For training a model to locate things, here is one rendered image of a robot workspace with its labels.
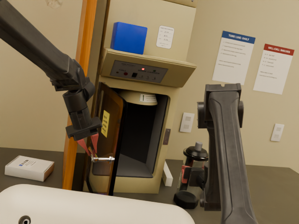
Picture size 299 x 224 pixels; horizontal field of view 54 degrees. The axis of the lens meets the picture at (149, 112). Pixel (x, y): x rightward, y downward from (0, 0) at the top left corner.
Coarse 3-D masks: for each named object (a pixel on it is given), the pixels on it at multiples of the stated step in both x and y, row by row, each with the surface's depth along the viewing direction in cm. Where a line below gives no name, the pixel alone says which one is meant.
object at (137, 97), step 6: (120, 90) 120; (126, 90) 117; (132, 90) 116; (126, 96) 116; (132, 96) 115; (138, 96) 115; (144, 96) 116; (150, 96) 117; (132, 102) 115; (138, 102) 115; (144, 102) 115; (150, 102) 117; (156, 102) 121
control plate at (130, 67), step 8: (120, 64) 99; (128, 64) 100; (136, 64) 100; (112, 72) 103; (120, 72) 103; (128, 72) 103; (136, 72) 104; (144, 72) 104; (152, 72) 104; (160, 72) 104; (144, 80) 108; (152, 80) 108; (160, 80) 108
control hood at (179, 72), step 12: (108, 48) 97; (108, 60) 98; (120, 60) 98; (132, 60) 98; (144, 60) 98; (156, 60) 99; (168, 60) 100; (108, 72) 103; (168, 72) 105; (180, 72) 105; (192, 72) 106; (168, 84) 111; (180, 84) 111
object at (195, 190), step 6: (186, 156) 115; (192, 156) 113; (186, 162) 116; (192, 162) 114; (198, 162) 114; (204, 162) 115; (180, 174) 120; (180, 180) 119; (180, 186) 118; (186, 186) 116; (180, 192) 118; (186, 192) 117; (192, 192) 117; (198, 192) 119; (180, 198) 118; (186, 198) 117; (192, 198) 117
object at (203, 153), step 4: (196, 144) 116; (200, 144) 115; (188, 148) 117; (192, 148) 117; (196, 148) 116; (200, 148) 116; (188, 152) 115; (192, 152) 114; (196, 152) 114; (200, 152) 114; (204, 152) 115; (200, 156) 113; (204, 156) 114
